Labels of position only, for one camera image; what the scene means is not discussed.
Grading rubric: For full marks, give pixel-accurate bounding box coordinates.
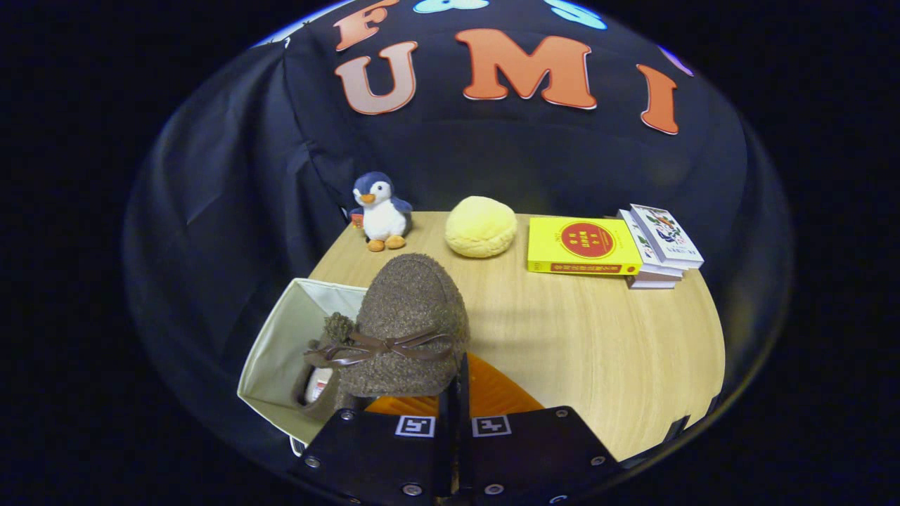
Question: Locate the yellow round plush cushion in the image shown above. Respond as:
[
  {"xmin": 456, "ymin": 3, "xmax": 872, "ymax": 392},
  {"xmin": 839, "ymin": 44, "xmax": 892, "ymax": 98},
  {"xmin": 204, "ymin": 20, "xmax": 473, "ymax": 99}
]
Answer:
[{"xmin": 444, "ymin": 196, "xmax": 518, "ymax": 259}]

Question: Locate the penguin plush toy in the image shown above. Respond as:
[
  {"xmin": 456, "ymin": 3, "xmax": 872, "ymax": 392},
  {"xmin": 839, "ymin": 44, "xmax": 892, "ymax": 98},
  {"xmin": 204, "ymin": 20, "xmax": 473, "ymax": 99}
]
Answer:
[{"xmin": 349, "ymin": 171, "xmax": 414, "ymax": 252}]

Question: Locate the brown fuzzy bow shoe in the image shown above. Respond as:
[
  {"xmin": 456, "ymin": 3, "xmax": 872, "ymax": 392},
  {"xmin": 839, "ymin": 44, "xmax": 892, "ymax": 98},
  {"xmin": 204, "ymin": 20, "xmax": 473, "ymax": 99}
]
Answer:
[
  {"xmin": 304, "ymin": 253, "xmax": 470, "ymax": 398},
  {"xmin": 292, "ymin": 350, "xmax": 354, "ymax": 422}
]

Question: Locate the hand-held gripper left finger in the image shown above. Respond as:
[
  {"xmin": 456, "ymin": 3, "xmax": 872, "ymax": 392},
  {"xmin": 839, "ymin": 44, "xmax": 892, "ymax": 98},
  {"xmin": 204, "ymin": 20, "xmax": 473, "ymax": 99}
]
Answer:
[{"xmin": 290, "ymin": 387, "xmax": 459, "ymax": 504}]

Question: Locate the yellow book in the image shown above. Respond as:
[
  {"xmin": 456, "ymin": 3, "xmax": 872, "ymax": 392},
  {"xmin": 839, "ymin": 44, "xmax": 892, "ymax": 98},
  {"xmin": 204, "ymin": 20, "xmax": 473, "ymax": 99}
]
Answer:
[{"xmin": 527, "ymin": 216, "xmax": 643, "ymax": 275}]

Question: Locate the beige fabric storage box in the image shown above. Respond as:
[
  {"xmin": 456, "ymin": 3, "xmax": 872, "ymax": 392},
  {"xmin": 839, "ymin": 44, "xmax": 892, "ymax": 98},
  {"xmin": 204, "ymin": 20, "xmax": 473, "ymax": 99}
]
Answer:
[{"xmin": 237, "ymin": 278, "xmax": 370, "ymax": 458}]

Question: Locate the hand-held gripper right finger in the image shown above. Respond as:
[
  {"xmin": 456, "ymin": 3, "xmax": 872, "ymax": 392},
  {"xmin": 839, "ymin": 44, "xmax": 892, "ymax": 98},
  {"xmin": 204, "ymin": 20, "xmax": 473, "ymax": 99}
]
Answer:
[{"xmin": 458, "ymin": 353, "xmax": 621, "ymax": 505}]

